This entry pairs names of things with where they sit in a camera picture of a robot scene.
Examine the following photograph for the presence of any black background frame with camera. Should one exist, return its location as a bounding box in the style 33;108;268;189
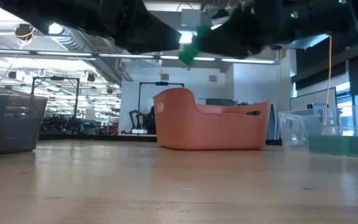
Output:
137;81;185;131

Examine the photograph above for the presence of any white board panel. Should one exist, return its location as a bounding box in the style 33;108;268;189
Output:
290;87;337;110

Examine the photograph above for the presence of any green toy brick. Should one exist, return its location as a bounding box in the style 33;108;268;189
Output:
178;24;213;67
308;135;351;156

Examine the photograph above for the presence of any silver ventilation duct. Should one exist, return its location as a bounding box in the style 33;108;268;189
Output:
57;26;134;82

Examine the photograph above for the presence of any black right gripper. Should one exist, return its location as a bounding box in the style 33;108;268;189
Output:
194;0;332;59

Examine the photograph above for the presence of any yellow ceiling cable reel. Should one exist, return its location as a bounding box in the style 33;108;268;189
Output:
14;23;35;40

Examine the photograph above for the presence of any hanging yellow cord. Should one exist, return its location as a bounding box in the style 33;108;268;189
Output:
323;35;333;125

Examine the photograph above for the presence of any grey plastic bin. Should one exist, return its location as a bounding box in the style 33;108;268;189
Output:
0;82;48;156

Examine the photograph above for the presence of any orange plastic basket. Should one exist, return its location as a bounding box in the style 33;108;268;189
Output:
153;87;272;151

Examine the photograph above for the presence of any clear plastic container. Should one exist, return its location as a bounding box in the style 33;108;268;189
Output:
277;105;358;160

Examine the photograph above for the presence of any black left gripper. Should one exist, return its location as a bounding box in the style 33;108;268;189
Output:
42;0;182;54

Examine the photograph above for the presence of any grey ceiling box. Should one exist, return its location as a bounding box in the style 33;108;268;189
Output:
181;8;201;27

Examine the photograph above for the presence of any black aluminium table frame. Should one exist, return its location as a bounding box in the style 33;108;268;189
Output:
39;133;282;146

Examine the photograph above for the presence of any long ceiling light bar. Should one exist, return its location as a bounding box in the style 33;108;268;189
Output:
0;48;281;65

